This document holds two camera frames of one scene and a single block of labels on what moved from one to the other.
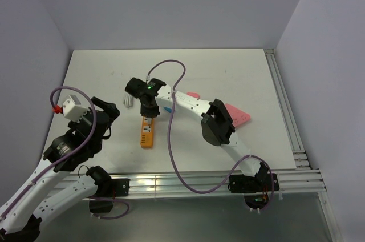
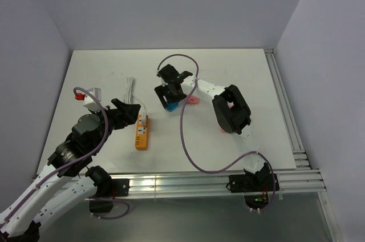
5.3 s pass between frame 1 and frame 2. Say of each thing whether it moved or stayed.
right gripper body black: moved
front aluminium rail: stayed
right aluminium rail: stayed
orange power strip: moved
